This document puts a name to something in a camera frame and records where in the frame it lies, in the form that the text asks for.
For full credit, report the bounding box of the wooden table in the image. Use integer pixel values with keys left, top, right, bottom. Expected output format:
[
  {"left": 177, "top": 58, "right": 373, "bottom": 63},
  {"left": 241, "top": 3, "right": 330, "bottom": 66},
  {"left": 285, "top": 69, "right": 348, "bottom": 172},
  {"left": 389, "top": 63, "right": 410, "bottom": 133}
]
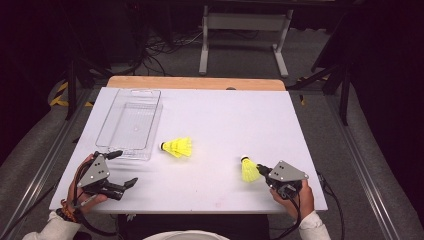
[{"left": 106, "top": 75, "right": 287, "bottom": 92}]

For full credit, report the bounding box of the white metal stand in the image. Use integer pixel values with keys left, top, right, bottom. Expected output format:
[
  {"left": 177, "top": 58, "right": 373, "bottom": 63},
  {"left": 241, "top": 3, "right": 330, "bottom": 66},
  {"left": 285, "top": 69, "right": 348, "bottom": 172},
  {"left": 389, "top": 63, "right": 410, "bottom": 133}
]
[{"left": 198, "top": 4, "right": 295, "bottom": 79}]

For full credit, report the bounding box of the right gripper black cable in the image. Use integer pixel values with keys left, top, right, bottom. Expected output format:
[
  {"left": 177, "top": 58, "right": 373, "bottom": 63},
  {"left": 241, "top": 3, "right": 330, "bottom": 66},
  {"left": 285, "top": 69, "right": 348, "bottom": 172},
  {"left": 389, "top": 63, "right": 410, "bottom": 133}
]
[{"left": 271, "top": 189, "right": 303, "bottom": 240}]

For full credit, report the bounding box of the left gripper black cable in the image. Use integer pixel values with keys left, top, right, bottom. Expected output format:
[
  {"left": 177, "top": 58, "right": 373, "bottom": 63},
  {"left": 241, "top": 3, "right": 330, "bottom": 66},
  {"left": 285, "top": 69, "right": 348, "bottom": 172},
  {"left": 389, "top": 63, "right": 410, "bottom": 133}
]
[{"left": 75, "top": 208, "right": 121, "bottom": 238}]

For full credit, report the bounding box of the person's right hand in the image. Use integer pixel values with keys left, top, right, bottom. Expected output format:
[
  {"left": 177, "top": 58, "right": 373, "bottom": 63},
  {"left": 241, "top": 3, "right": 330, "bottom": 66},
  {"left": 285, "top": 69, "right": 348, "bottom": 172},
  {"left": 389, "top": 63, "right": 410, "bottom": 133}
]
[{"left": 269, "top": 179, "right": 316, "bottom": 222}]

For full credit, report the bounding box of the clear plastic container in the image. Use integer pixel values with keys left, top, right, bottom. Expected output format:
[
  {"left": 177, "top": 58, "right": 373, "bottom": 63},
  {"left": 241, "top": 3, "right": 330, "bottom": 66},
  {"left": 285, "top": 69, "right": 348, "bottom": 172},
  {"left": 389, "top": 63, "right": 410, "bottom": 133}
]
[{"left": 95, "top": 88, "right": 164, "bottom": 162}]

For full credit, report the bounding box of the grey metal floor rail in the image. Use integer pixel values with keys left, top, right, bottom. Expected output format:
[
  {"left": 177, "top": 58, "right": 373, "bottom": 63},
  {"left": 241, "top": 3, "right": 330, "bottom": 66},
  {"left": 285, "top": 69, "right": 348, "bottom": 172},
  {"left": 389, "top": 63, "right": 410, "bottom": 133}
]
[
  {"left": 0, "top": 88, "right": 101, "bottom": 240},
  {"left": 324, "top": 94, "right": 404, "bottom": 240}
]

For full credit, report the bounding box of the white table cover sheet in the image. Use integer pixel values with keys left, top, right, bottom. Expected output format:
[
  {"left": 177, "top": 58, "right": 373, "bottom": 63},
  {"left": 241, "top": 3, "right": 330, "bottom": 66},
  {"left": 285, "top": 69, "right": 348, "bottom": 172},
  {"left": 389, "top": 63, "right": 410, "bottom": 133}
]
[{"left": 49, "top": 87, "right": 329, "bottom": 214}]

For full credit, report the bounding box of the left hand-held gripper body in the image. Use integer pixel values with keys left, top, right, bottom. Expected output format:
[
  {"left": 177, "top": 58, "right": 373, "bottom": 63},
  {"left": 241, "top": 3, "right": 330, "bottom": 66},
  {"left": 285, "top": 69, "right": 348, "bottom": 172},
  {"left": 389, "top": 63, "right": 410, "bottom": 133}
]
[{"left": 77, "top": 150, "right": 127, "bottom": 202}]

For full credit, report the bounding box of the bundle of floor cables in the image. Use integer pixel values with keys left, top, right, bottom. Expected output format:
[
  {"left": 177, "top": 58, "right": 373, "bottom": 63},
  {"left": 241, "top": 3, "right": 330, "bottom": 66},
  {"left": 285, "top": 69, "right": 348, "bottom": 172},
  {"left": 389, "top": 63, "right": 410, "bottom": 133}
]
[{"left": 133, "top": 28, "right": 204, "bottom": 78}]

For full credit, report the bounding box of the person's left hand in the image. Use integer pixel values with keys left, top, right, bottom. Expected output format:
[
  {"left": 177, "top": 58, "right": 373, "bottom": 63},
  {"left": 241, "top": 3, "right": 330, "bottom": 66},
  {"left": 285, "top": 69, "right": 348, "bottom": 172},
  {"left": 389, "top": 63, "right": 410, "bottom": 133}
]
[{"left": 66, "top": 153, "right": 109, "bottom": 215}]

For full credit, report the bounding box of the yellow and black floor tape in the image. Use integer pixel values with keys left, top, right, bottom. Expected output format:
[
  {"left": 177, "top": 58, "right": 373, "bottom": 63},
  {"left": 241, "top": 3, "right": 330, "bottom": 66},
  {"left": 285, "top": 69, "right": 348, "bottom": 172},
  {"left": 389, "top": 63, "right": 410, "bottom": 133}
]
[{"left": 49, "top": 81, "right": 95, "bottom": 108}]

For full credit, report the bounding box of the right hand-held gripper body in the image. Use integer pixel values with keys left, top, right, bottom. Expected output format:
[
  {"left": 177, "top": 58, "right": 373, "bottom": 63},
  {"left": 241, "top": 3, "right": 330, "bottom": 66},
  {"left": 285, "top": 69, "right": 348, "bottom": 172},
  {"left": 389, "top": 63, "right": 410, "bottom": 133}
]
[{"left": 265, "top": 159, "right": 310, "bottom": 201}]

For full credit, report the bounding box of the person's white shirt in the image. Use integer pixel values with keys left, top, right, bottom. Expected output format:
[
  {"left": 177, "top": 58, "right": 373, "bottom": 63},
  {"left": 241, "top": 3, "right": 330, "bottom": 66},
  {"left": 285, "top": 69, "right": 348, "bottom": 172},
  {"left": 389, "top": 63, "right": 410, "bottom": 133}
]
[{"left": 142, "top": 229, "right": 231, "bottom": 240}]

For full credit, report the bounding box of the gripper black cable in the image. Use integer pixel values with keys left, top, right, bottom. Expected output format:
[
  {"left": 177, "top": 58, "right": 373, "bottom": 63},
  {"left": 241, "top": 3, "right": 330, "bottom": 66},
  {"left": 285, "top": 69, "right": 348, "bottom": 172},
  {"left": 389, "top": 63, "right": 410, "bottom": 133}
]
[
  {"left": 75, "top": 208, "right": 121, "bottom": 238},
  {"left": 271, "top": 189, "right": 303, "bottom": 240}
]

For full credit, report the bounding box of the black metal stand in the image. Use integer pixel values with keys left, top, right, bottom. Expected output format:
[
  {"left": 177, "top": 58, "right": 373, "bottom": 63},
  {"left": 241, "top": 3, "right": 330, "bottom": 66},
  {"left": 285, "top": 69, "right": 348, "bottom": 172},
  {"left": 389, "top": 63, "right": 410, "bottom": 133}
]
[
  {"left": 286, "top": 13, "right": 354, "bottom": 127},
  {"left": 64, "top": 56, "right": 116, "bottom": 122}
]

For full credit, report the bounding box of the orange and black bracelet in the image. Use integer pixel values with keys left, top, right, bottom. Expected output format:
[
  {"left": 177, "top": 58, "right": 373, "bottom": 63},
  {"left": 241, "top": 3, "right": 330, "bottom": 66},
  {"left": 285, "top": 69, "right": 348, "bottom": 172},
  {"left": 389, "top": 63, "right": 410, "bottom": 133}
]
[{"left": 55, "top": 199, "right": 79, "bottom": 224}]

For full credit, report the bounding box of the black cable beside table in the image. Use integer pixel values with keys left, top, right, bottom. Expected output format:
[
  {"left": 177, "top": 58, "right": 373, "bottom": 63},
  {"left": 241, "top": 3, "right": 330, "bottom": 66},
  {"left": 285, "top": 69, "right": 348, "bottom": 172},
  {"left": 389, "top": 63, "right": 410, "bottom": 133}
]
[{"left": 316, "top": 170, "right": 347, "bottom": 240}]

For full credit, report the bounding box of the yellow shuttlecock with white cork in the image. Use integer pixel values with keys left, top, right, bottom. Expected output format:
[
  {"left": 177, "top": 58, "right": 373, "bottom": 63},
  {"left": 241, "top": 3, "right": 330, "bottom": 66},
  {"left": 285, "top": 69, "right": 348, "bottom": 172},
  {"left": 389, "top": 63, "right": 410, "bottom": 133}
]
[
  {"left": 159, "top": 136, "right": 193, "bottom": 156},
  {"left": 168, "top": 143, "right": 194, "bottom": 159},
  {"left": 240, "top": 155, "right": 262, "bottom": 183}
]

